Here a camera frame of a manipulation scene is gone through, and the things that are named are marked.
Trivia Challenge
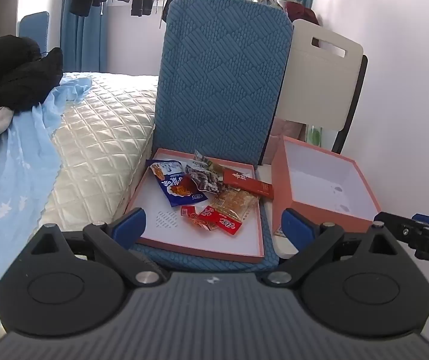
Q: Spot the pink box lid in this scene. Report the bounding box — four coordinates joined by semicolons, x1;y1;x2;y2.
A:
124;148;266;264

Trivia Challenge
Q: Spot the yellow snack packet red label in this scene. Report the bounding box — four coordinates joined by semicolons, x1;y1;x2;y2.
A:
199;205;244;236

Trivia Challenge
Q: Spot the light blue blanket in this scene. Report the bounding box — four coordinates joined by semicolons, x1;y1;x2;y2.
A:
0;77;91;346

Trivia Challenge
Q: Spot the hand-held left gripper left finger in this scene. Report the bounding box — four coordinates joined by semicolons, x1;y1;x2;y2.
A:
29;207;166;287

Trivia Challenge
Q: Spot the blue textured chair cushion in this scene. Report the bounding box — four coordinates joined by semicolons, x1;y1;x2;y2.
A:
130;0;294;274

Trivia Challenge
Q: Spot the cream quilted bedding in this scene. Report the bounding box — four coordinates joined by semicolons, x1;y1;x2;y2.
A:
36;71;159;233

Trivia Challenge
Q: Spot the small black hanging garment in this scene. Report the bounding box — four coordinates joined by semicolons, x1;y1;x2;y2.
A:
130;0;156;17

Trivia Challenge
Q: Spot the cream chair black frame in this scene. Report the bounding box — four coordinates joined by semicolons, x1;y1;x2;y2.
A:
256;19;369;259

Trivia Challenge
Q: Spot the dark nut snack packet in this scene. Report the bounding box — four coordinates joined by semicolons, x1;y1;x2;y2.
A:
185;162;226;194

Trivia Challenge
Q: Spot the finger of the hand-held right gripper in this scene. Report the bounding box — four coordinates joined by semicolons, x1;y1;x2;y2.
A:
374;212;429;267

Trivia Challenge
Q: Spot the blue white snack packet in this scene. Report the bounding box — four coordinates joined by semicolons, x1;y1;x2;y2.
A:
146;159;205;208

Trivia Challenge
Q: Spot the blue padded panel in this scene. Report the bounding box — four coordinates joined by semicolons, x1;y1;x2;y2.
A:
19;11;50;55

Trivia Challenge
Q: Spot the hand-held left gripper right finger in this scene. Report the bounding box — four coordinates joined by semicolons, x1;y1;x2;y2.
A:
265;208;401;289

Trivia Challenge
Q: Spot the black clothing pile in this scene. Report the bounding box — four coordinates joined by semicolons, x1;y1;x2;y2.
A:
0;34;64;115

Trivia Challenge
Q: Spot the red long snack packet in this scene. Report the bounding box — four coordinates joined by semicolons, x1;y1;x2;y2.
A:
223;169;274;200

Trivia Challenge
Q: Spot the dark red garment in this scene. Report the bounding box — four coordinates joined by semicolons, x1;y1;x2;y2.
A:
286;2;320;27

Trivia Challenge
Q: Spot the clear cracker snack packet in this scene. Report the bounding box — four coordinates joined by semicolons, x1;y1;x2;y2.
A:
211;187;259;223

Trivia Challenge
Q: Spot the blue curtain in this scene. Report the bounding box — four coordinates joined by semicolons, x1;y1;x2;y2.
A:
61;4;108;74

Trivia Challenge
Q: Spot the green white snack packet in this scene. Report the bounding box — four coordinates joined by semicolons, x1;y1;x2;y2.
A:
193;150;217;166

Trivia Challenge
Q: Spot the small red snack packet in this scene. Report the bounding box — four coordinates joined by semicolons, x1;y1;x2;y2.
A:
180;204;202;220

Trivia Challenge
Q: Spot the pink cardboard box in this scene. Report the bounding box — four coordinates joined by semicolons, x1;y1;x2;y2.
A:
271;135;382;239

